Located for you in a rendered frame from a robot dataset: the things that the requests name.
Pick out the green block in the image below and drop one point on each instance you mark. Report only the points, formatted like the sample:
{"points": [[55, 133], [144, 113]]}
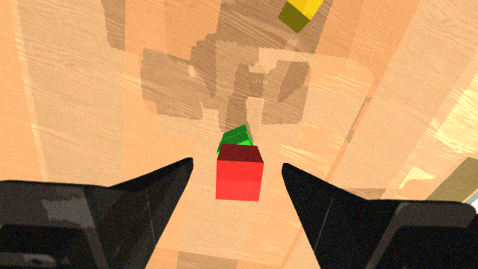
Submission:
{"points": [[241, 138], [235, 132]]}

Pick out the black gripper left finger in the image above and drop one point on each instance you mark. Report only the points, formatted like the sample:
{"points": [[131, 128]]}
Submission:
{"points": [[123, 222]]}

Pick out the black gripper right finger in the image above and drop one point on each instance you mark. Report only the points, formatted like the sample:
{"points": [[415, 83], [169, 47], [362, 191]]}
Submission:
{"points": [[346, 231]]}

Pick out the red block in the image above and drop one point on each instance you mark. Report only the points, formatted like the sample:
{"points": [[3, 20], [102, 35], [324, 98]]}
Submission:
{"points": [[239, 172]]}

